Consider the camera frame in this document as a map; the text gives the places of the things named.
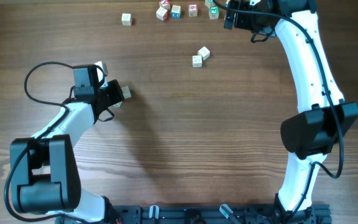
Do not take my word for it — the red letter block top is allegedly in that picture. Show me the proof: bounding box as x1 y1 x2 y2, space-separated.
158 0 170 11

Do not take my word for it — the plain wooden block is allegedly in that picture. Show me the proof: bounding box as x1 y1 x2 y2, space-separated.
121 86 132 99
121 13 132 26

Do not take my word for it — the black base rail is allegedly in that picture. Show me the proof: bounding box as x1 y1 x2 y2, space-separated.
104 203 333 224

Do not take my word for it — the green F letter block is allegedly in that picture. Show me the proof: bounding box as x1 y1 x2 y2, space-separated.
209 6 219 19

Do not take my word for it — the camera cable black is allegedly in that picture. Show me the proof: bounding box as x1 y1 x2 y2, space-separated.
3 61 116 224
211 0 345 218

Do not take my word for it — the red number nine block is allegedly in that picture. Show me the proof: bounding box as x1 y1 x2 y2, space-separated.
188 4 198 17

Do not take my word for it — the right camera cable black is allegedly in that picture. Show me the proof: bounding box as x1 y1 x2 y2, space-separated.
211 0 345 218

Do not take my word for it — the left camera cable black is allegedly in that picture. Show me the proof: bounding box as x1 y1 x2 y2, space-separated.
3 61 116 224

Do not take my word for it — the wooden block red side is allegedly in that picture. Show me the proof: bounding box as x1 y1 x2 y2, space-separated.
156 7 168 21

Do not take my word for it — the blue X letter block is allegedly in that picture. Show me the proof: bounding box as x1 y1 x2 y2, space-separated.
171 5 181 19

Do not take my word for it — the green A letter block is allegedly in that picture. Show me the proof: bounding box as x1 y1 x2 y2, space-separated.
205 0 215 8

